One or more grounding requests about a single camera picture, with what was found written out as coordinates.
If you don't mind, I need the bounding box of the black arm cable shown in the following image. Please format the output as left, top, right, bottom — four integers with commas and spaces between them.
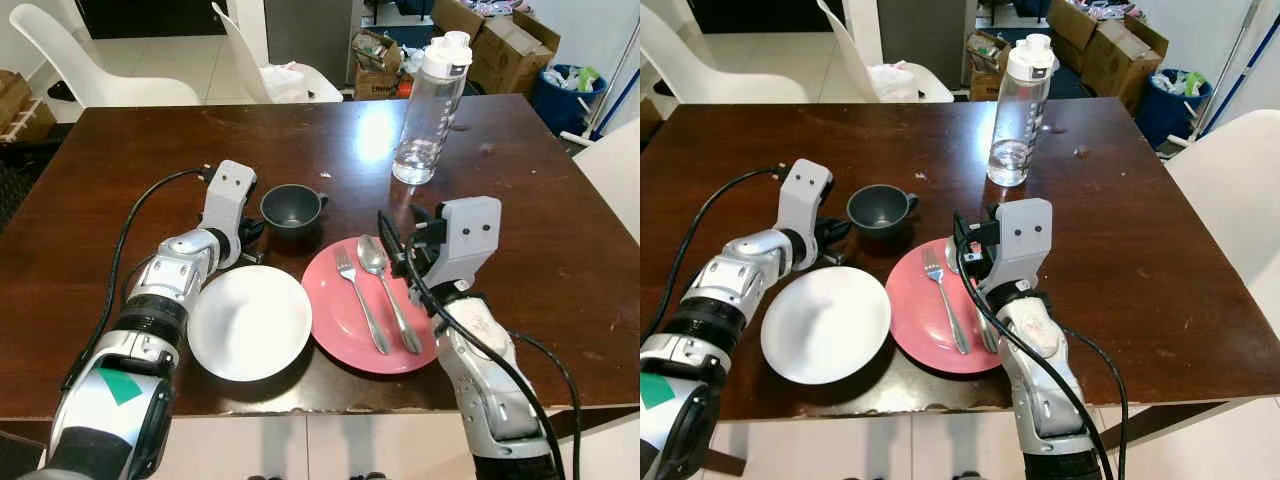
377, 210, 584, 480
60, 164, 214, 393
644, 166, 787, 343
952, 211, 1129, 480

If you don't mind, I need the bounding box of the silver fork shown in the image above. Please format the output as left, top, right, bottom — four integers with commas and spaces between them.
334, 246, 392, 357
921, 247, 972, 357

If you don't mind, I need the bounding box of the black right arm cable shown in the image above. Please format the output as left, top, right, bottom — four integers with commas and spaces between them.
377, 210, 584, 480
952, 211, 1129, 480

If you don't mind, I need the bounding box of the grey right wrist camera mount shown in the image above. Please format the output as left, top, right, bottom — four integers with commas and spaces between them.
424, 196, 503, 293
984, 198, 1055, 297

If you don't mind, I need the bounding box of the small open cardboard box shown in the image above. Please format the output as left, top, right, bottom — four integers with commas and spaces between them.
350, 29, 405, 102
964, 29, 1012, 102

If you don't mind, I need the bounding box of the white plastic bag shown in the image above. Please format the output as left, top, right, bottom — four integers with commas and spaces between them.
260, 61, 315, 105
867, 61, 919, 104

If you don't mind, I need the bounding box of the large cardboard box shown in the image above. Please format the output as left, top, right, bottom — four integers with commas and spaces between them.
1044, 0, 1170, 102
431, 0, 562, 97

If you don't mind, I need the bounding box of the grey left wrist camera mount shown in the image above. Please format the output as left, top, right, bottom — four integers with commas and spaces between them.
775, 158, 835, 273
202, 160, 258, 269

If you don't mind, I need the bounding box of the white plastic chair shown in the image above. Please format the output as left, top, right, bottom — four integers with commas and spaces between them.
9, 2, 202, 109
640, 4, 810, 106

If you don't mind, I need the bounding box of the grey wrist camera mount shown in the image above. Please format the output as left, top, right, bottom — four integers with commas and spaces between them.
202, 160, 258, 269
424, 196, 503, 293
775, 158, 835, 273
984, 198, 1055, 297

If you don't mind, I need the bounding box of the white chair with bag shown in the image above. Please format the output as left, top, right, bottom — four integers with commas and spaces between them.
814, 0, 955, 105
211, 1, 344, 106

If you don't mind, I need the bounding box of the dark grey cup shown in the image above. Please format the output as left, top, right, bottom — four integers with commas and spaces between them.
846, 184, 920, 240
260, 184, 330, 240

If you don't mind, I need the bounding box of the silver spoon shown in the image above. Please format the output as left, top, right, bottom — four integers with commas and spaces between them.
356, 235, 424, 356
945, 240, 1001, 354

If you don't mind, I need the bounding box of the pink plate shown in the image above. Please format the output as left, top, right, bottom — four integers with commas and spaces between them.
885, 237, 1013, 376
301, 235, 447, 376

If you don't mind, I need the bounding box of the clear water bottle white cap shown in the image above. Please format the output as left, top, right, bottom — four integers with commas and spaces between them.
986, 32, 1057, 189
391, 30, 474, 187

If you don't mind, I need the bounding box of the blue waste bin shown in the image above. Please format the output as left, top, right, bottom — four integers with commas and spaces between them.
529, 64, 609, 139
1134, 67, 1214, 150

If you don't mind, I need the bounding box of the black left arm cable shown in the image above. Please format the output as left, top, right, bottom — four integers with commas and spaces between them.
60, 164, 214, 393
644, 166, 787, 343

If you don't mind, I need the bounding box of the mop pole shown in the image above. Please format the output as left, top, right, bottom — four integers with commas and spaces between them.
1194, 0, 1265, 143
583, 18, 641, 143

